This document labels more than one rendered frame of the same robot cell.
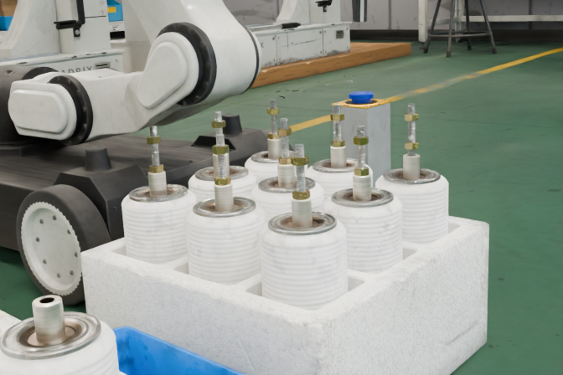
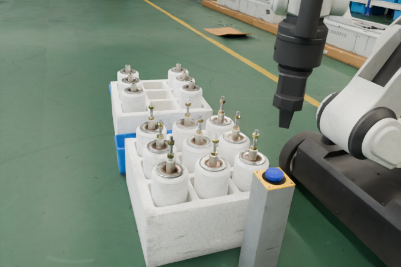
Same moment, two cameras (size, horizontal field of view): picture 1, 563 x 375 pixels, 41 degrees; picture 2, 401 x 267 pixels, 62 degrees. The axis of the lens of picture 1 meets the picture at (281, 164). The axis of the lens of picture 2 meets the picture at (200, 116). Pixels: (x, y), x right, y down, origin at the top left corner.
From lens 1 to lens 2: 1.59 m
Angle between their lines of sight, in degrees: 109
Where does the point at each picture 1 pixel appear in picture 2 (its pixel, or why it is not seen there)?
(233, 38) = (342, 114)
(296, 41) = not seen: outside the picture
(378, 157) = (253, 209)
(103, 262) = not seen: hidden behind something
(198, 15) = (348, 91)
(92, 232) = (284, 149)
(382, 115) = (260, 190)
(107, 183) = (308, 143)
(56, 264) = not seen: hidden behind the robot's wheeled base
